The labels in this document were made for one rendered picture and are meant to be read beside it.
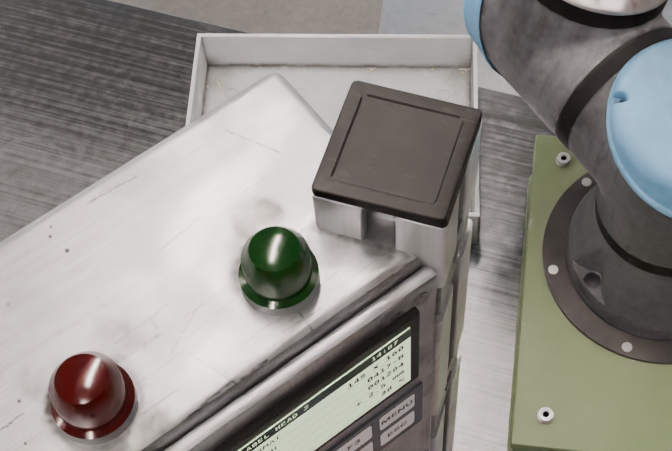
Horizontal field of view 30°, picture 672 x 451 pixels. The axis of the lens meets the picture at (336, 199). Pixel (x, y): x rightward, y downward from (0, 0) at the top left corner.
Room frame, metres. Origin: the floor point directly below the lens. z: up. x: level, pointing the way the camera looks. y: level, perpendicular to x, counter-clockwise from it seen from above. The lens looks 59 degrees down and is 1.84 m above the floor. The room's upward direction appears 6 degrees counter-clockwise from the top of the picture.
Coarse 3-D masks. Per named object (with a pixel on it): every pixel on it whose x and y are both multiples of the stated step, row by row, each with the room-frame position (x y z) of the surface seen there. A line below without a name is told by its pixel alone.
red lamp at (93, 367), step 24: (72, 360) 0.16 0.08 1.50; (96, 360) 0.16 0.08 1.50; (72, 384) 0.15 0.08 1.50; (96, 384) 0.15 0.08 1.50; (120, 384) 0.15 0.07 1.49; (72, 408) 0.14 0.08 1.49; (96, 408) 0.14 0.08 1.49; (120, 408) 0.14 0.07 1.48; (72, 432) 0.14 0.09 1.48; (96, 432) 0.14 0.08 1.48; (120, 432) 0.14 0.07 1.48
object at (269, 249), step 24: (264, 240) 0.19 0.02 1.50; (288, 240) 0.19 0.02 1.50; (240, 264) 0.19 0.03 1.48; (264, 264) 0.18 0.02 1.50; (288, 264) 0.18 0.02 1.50; (312, 264) 0.19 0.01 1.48; (264, 288) 0.18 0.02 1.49; (288, 288) 0.18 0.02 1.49; (312, 288) 0.18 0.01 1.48; (264, 312) 0.18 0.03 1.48; (288, 312) 0.17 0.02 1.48
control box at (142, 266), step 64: (192, 128) 0.25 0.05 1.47; (256, 128) 0.25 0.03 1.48; (320, 128) 0.24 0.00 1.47; (128, 192) 0.23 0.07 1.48; (192, 192) 0.22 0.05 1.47; (256, 192) 0.22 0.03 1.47; (0, 256) 0.21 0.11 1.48; (64, 256) 0.20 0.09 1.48; (128, 256) 0.20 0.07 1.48; (192, 256) 0.20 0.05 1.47; (320, 256) 0.19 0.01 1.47; (384, 256) 0.19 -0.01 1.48; (0, 320) 0.18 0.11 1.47; (64, 320) 0.18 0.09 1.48; (128, 320) 0.18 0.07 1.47; (192, 320) 0.18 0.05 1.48; (256, 320) 0.17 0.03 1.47; (320, 320) 0.17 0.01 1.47; (384, 320) 0.17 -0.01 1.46; (0, 384) 0.16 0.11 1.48; (192, 384) 0.15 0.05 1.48; (256, 384) 0.15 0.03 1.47; (0, 448) 0.14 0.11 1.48; (64, 448) 0.14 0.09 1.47; (128, 448) 0.14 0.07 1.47; (192, 448) 0.14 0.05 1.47; (320, 448) 0.16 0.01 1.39; (384, 448) 0.17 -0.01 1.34
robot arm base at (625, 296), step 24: (576, 216) 0.49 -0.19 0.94; (576, 240) 0.47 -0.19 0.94; (600, 240) 0.45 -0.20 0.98; (576, 264) 0.46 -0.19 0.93; (600, 264) 0.45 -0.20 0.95; (624, 264) 0.43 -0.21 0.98; (648, 264) 0.41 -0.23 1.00; (576, 288) 0.44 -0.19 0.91; (600, 288) 0.43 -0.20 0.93; (624, 288) 0.42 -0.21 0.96; (648, 288) 0.41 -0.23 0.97; (600, 312) 0.42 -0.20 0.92; (624, 312) 0.41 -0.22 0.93; (648, 312) 0.40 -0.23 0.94; (648, 336) 0.40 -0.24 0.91
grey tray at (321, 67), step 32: (224, 64) 0.76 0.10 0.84; (256, 64) 0.76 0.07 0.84; (288, 64) 0.76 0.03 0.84; (320, 64) 0.75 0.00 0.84; (352, 64) 0.75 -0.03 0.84; (384, 64) 0.74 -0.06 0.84; (416, 64) 0.74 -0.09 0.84; (448, 64) 0.74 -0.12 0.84; (192, 96) 0.70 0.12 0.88; (224, 96) 0.73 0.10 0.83; (320, 96) 0.71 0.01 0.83; (448, 96) 0.70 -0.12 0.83
